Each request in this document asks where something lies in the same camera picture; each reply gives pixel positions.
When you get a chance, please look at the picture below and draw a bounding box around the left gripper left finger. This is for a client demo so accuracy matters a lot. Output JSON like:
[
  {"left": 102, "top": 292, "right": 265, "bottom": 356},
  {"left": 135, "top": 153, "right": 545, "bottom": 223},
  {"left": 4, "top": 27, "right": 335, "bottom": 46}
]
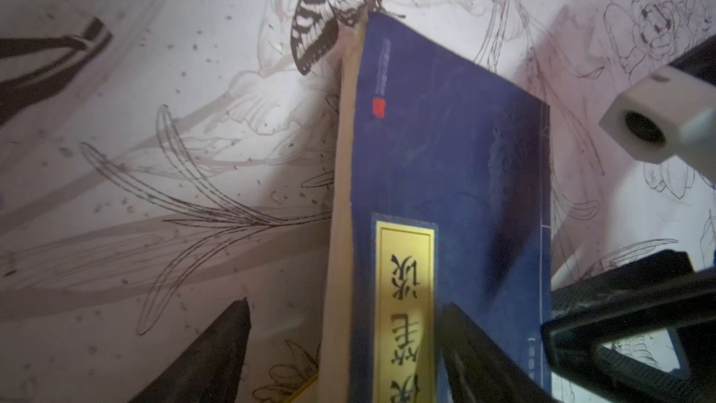
[{"left": 132, "top": 299, "right": 251, "bottom": 402}]

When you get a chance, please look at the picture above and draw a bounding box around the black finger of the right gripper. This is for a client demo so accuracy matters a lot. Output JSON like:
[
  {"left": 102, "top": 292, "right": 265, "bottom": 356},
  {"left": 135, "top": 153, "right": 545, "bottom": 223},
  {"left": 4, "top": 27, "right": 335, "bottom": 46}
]
[{"left": 541, "top": 250, "right": 715, "bottom": 402}]

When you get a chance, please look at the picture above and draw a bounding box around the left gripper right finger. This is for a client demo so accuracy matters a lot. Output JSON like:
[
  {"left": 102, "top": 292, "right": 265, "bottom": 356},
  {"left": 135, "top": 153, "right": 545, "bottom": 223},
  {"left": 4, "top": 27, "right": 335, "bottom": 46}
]
[{"left": 438, "top": 302, "right": 551, "bottom": 403}]

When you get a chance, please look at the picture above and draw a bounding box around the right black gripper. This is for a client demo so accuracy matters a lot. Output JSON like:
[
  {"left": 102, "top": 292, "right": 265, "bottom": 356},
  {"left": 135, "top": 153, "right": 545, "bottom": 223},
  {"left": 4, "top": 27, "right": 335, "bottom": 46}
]
[{"left": 600, "top": 37, "right": 715, "bottom": 182}]

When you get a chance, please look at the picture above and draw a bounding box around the yellow book under black book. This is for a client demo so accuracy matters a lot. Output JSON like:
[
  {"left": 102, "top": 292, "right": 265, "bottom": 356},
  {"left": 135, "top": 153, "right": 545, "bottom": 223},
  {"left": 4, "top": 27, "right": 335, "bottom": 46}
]
[{"left": 283, "top": 373, "right": 319, "bottom": 403}]

